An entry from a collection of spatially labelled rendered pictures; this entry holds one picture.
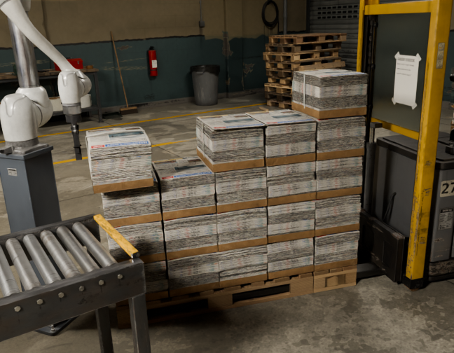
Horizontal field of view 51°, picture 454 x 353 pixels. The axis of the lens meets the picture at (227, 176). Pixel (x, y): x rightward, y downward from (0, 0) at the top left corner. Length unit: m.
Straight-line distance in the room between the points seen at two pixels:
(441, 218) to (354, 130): 0.76
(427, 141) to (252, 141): 0.94
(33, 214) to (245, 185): 1.09
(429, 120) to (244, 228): 1.14
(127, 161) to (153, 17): 7.44
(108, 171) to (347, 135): 1.30
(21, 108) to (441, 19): 2.10
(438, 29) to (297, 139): 0.88
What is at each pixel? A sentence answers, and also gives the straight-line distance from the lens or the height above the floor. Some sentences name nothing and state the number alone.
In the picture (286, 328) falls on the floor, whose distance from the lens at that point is 2.70.
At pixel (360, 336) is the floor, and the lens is 2.70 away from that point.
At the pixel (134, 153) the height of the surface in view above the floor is 1.01.
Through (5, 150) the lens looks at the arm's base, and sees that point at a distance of 2.53.
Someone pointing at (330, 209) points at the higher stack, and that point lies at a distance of 2.80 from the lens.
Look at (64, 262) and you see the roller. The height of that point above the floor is 0.80.
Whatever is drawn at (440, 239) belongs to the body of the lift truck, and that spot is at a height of 0.31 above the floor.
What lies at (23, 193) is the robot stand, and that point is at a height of 0.80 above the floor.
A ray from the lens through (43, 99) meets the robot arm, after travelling 2.70.
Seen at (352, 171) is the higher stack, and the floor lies 0.74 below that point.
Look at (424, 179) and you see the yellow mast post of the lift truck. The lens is 2.83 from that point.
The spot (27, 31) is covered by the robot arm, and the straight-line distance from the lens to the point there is 2.53.
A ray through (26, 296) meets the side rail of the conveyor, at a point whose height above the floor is 0.80.
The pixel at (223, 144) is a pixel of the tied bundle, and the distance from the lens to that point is 2.45.
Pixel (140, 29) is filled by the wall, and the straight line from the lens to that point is 9.49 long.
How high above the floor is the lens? 1.58
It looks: 18 degrees down
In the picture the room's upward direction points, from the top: 2 degrees counter-clockwise
